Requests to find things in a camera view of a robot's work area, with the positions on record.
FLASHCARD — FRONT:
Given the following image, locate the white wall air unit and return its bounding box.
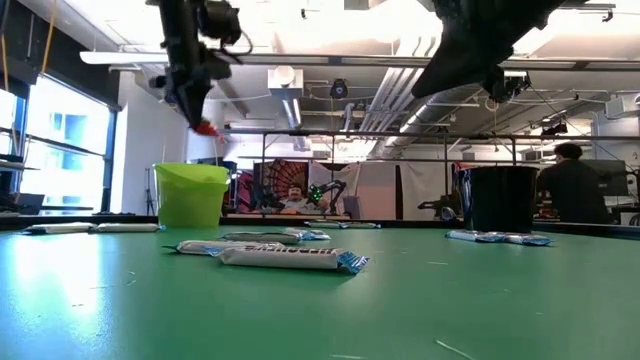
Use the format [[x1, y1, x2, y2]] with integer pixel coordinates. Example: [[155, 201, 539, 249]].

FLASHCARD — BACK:
[[604, 93, 640, 120]]

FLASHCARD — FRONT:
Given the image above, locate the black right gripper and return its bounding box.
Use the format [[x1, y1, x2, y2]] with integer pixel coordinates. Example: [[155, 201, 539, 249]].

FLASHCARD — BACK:
[[412, 0, 551, 99]]

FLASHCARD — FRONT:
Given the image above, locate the colourful hanging banner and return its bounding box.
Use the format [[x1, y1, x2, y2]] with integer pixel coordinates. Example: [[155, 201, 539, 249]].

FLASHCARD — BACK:
[[453, 160, 475, 221]]

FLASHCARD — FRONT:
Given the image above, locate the white hanging cloth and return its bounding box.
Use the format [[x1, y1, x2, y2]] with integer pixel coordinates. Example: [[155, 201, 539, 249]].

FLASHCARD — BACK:
[[399, 162, 454, 221], [308, 162, 361, 221]]

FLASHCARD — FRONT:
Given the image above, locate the black plastic bucket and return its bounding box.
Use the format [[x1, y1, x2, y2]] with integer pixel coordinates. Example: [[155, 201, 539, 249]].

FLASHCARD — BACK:
[[462, 165, 541, 234]]

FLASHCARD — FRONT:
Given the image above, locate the red Skittles candy bag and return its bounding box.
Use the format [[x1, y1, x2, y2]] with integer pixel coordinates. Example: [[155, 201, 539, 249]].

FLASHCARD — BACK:
[[192, 119, 222, 139]]

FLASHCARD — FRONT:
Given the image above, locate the white ventilation box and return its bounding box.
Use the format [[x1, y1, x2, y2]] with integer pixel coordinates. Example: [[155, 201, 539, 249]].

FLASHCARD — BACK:
[[267, 67, 305, 99]]

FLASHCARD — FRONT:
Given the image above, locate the black round ceiling camera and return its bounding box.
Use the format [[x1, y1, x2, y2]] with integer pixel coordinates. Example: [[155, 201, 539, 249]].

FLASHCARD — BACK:
[[329, 78, 350, 100]]

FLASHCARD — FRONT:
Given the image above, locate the black metal rig frame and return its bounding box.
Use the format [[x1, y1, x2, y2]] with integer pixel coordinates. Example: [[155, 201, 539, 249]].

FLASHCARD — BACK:
[[197, 128, 640, 221]]

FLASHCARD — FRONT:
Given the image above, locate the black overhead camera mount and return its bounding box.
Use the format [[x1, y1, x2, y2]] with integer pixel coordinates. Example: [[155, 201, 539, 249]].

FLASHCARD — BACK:
[[492, 74, 532, 104]]

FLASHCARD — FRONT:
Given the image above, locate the mandala pattern tapestry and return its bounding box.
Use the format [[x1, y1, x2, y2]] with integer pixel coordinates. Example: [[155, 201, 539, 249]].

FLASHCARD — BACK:
[[252, 159, 310, 214]]

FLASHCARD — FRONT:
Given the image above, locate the black computer monitor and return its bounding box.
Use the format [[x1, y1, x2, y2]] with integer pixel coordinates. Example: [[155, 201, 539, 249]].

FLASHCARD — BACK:
[[594, 159, 630, 197]]

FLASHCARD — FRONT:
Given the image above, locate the yellow hanging cord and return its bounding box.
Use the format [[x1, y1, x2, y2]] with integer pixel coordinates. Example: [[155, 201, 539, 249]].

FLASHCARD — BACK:
[[41, 0, 60, 76]]

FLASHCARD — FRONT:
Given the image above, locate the person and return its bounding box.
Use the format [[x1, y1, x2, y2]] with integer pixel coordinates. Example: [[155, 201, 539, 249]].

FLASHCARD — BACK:
[[276, 182, 334, 215], [535, 142, 614, 225]]

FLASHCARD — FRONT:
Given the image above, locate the black table edge rail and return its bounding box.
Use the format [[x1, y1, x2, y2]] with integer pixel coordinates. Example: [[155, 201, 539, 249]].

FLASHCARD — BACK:
[[0, 213, 640, 236]]

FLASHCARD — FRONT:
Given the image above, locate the white round column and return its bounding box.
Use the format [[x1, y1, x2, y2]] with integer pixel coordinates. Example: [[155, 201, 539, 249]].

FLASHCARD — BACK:
[[185, 98, 226, 164]]

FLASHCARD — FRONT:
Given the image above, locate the lime green plastic bucket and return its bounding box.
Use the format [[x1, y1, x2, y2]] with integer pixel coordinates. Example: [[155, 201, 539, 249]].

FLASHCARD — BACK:
[[153, 163, 231, 230]]

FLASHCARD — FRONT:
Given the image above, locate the long ceiling light bar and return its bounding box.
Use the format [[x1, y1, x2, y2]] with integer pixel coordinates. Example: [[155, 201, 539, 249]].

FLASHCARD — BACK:
[[79, 51, 169, 65]]

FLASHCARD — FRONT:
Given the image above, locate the pale pink partition panel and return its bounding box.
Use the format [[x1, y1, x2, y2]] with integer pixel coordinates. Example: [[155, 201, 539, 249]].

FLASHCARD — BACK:
[[357, 162, 399, 221]]

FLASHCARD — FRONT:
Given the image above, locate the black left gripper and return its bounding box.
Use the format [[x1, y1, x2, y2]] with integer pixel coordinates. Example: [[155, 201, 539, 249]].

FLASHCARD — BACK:
[[149, 42, 234, 130]]

